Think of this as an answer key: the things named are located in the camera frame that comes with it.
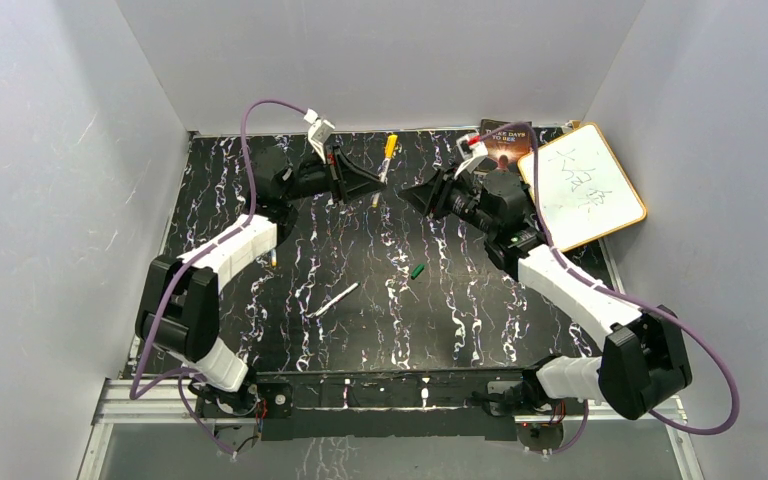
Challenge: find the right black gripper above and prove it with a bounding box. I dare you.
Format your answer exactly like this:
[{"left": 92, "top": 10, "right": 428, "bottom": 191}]
[{"left": 399, "top": 162, "right": 498, "bottom": 236}]

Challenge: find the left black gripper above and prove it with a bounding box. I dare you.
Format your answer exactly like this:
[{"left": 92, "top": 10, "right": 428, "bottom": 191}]
[{"left": 282, "top": 144, "right": 387, "bottom": 207}]

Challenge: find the white marker pen yellow end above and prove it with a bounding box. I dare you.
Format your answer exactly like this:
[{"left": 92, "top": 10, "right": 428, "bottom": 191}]
[{"left": 371, "top": 153, "right": 393, "bottom": 208}]

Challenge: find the green pen cap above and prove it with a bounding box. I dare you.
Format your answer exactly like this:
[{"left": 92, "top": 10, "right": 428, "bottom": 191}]
[{"left": 410, "top": 264, "right": 425, "bottom": 279}]

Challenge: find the orange-yellow pen cap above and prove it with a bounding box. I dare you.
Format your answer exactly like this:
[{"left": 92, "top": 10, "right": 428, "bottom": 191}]
[{"left": 385, "top": 134, "right": 398, "bottom": 159}]

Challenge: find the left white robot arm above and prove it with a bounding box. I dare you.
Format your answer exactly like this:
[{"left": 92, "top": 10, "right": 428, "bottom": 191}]
[{"left": 131, "top": 144, "right": 386, "bottom": 416}]

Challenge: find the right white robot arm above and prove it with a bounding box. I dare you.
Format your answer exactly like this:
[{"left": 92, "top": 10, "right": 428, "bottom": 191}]
[{"left": 398, "top": 168, "right": 693, "bottom": 420}]

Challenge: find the dark book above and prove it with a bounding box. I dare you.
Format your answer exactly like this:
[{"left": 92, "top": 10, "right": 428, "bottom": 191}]
[{"left": 475, "top": 126, "right": 532, "bottom": 174}]

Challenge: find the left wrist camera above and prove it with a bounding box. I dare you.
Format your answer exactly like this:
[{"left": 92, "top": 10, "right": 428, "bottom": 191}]
[{"left": 304, "top": 109, "right": 335, "bottom": 163}]

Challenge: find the whiteboard with wooden frame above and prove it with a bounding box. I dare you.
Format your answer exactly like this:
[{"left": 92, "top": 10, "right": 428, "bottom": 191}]
[{"left": 518, "top": 123, "right": 647, "bottom": 252}]

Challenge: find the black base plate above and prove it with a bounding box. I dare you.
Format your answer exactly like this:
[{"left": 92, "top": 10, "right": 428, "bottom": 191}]
[{"left": 193, "top": 368, "right": 588, "bottom": 444}]

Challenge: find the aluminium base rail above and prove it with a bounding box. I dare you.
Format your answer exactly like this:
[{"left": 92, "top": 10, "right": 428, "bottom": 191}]
[{"left": 76, "top": 374, "right": 706, "bottom": 480}]

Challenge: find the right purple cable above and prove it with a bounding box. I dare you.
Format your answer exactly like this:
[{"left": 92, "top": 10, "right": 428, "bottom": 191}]
[{"left": 470, "top": 121, "right": 742, "bottom": 456}]

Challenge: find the purple cable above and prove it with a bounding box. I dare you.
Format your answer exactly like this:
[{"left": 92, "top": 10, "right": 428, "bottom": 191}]
[
  {"left": 470, "top": 121, "right": 742, "bottom": 456},
  {"left": 129, "top": 99, "right": 312, "bottom": 458}
]

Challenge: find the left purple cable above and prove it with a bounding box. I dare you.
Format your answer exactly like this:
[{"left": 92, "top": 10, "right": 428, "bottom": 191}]
[{"left": 129, "top": 99, "right": 312, "bottom": 458}]

